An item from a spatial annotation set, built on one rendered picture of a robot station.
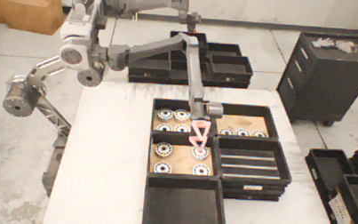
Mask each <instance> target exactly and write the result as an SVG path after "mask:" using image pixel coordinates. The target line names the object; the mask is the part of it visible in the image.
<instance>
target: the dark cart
mask: <svg viewBox="0 0 358 224"><path fill-rule="evenodd" d="M319 38H323V40H326V39H327V38H329V39H330V40H333V42H337V41H338V40H340V41H341V40H343V41H345V40H347V42H352V43H353V44H355V45H357V44H358V36H349V35H340V34H324V33H316V32H300V34H299V37H298V41H297V42H296V44H295V46H294V49H293V51H292V53H291V55H290V58H289V61H288V62H287V66H286V67H285V69H284V71H283V72H282V76H281V80H280V81H279V83H278V85H277V87H276V91H278V94H279V96H280V100H281V101H282V105H283V106H284V110H285V112H286V115H287V116H288V118H289V121H290V123H292V122H293V120H319V121H324V122H323V123H324V125H325V126H330V125H332V124H334V122H340V121H341V120H342V118H343V117H344V115H345V114H346V112H347V111H348V109H350V107H351V106H352V105H353V103H354V101H355V100H356V99H357V97H358V52H351V53H347V52H344V51H343V50H340V49H337V48H331V49H327V48H322V47H318V46H313V45H312V43H311V42H317V41H318V39H319ZM330 40H328V41H330ZM328 41H327V42H328Z"/></svg>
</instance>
